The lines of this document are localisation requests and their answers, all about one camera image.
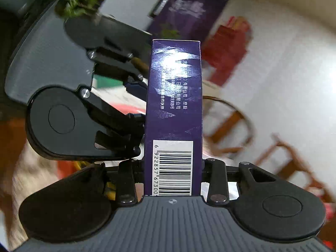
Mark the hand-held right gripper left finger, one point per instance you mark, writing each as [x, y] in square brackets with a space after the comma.
[126, 183]

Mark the purple carton box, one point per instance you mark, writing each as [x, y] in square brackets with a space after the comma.
[174, 105]

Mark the purple wall banner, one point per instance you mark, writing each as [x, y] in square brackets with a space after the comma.
[189, 8]

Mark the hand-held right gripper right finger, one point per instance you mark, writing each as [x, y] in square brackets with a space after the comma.
[216, 181]

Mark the round-back wooden chair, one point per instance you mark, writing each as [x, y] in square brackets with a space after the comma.
[225, 127]

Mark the stack of red boxes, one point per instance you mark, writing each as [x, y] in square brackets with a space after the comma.
[228, 44]

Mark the straight-back wooden chair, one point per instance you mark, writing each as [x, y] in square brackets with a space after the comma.
[286, 166]

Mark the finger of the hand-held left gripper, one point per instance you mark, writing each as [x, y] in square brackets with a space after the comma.
[118, 127]
[113, 68]

